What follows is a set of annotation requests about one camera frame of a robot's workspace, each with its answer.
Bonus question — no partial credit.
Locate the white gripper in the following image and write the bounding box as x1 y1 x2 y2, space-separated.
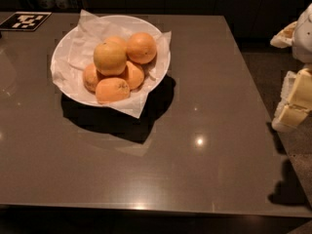
270 4 312 133

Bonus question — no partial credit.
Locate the front orange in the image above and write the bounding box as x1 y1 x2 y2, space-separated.
96 77 130 104

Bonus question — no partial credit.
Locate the black white fiducial marker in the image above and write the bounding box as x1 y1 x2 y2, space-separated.
0 12 52 32

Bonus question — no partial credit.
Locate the white paper liner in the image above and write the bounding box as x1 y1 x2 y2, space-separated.
51 9 173 119

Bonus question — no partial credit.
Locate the right rear orange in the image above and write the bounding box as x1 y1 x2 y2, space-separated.
126 32 157 64

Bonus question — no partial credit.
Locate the white bowl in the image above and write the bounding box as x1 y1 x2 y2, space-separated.
50 15 172 108

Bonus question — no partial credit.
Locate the left lower orange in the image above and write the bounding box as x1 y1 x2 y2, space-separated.
83 63 103 93

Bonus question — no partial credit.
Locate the middle right orange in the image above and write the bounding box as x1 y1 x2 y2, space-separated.
120 60 145 90

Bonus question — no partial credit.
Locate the yellowish orange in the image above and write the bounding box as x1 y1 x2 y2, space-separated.
94 42 127 76

